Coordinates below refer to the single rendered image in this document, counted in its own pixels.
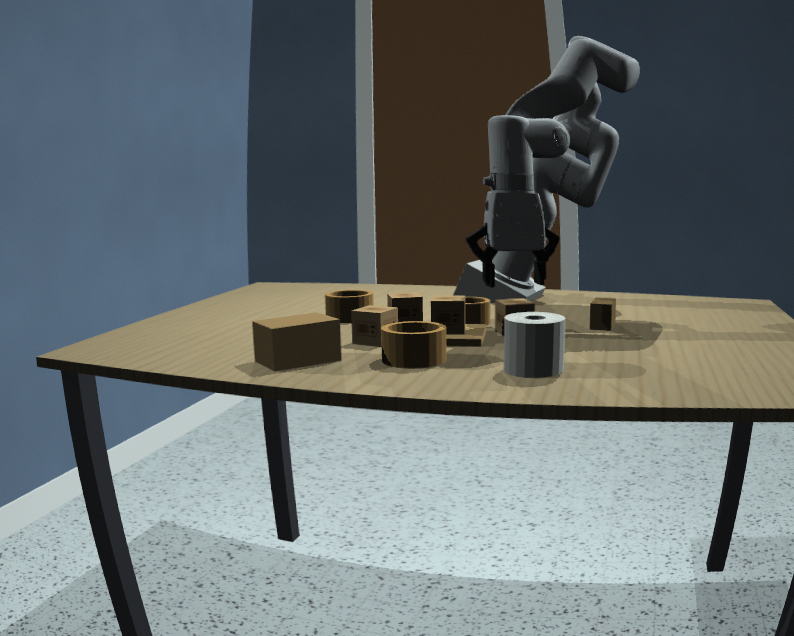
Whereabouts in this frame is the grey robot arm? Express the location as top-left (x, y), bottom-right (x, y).
top-left (483, 36), bottom-right (640, 289)

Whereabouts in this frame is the tan wooden ring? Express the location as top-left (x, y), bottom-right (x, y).
top-left (325, 290), bottom-right (374, 323)
top-left (465, 297), bottom-right (490, 325)

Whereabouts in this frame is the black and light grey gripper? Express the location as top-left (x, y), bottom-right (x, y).
top-left (466, 189), bottom-right (560, 288)

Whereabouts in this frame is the brown cardboard box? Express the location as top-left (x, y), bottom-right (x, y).
top-left (495, 299), bottom-right (535, 336)
top-left (387, 292), bottom-right (423, 322)
top-left (351, 305), bottom-right (398, 347)
top-left (431, 296), bottom-right (465, 334)

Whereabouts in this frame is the brown rectangular block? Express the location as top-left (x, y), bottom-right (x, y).
top-left (252, 312), bottom-right (342, 372)

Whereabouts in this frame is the grey cylinder with center hole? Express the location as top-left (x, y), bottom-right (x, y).
top-left (504, 312), bottom-right (565, 378)

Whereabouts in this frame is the tan roll of packing tape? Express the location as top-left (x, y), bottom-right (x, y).
top-left (381, 321), bottom-right (446, 368)

